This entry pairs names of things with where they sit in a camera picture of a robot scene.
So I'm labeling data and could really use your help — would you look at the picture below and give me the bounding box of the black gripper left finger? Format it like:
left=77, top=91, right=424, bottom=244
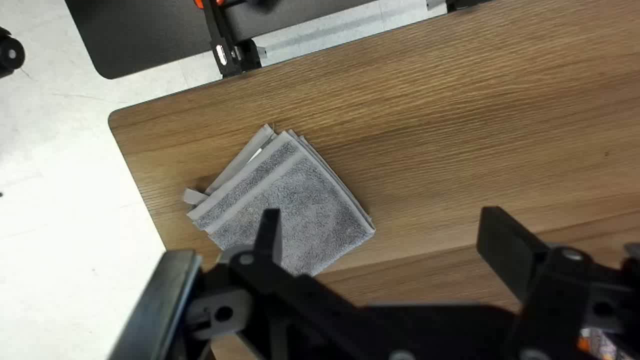
left=228, top=206, right=403, bottom=360

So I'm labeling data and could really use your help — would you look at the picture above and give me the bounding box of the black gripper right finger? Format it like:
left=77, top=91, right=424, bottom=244
left=477, top=205, right=605, bottom=360

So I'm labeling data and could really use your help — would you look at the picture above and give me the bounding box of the black clamp with orange handle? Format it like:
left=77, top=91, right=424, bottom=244
left=193, top=0, right=264, bottom=81

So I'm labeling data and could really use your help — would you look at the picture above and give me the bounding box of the dark shiny metal bar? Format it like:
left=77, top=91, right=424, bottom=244
left=108, top=248, right=204, bottom=360

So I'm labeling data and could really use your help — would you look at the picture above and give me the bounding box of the black caster wheel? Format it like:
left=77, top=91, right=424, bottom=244
left=0, top=27, right=28, bottom=81

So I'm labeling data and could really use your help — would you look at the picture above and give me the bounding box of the silver aluminium rail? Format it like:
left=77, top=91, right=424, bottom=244
left=255, top=0, right=451, bottom=69

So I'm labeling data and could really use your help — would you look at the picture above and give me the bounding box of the black flat panel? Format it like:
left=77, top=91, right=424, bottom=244
left=65, top=0, right=377, bottom=82

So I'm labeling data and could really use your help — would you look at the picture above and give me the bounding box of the grey folded towel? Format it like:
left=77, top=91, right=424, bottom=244
left=183, top=123, right=378, bottom=278

